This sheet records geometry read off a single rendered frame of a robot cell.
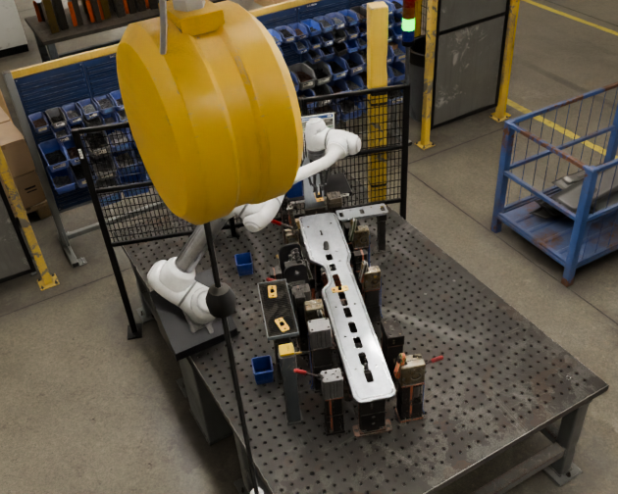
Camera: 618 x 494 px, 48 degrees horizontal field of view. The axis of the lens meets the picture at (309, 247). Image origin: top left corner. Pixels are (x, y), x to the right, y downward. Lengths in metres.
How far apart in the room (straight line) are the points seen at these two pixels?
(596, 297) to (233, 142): 4.76
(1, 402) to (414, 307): 2.62
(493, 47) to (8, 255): 4.44
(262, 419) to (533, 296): 2.39
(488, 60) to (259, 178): 6.30
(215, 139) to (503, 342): 3.30
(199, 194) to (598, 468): 3.84
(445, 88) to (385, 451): 4.03
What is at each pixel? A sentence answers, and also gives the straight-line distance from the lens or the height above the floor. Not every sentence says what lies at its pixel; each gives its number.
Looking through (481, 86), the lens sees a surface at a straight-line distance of 6.83.
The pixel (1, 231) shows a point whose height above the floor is 0.54.
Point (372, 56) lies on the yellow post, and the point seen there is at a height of 1.73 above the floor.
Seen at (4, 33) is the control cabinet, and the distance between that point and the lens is 9.79.
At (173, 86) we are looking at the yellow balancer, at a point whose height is 3.13.
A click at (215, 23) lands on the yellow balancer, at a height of 3.15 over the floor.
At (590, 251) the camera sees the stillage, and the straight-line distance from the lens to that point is 5.26.
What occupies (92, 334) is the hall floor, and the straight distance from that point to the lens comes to 5.01.
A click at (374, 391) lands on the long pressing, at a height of 1.00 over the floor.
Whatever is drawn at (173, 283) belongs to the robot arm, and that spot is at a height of 1.14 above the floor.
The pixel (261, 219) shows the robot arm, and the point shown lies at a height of 1.51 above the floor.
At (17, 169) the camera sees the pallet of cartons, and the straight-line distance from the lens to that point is 6.05.
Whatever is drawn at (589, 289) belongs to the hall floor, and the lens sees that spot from 5.19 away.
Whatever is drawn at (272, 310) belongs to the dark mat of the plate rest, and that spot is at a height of 1.16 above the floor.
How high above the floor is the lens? 3.31
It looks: 38 degrees down
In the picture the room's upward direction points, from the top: 4 degrees counter-clockwise
